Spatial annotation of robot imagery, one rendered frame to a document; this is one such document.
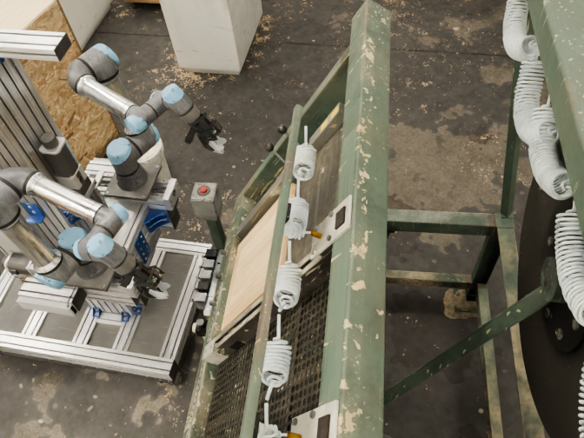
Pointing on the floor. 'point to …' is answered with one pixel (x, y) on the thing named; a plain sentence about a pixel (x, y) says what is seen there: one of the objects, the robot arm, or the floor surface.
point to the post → (216, 234)
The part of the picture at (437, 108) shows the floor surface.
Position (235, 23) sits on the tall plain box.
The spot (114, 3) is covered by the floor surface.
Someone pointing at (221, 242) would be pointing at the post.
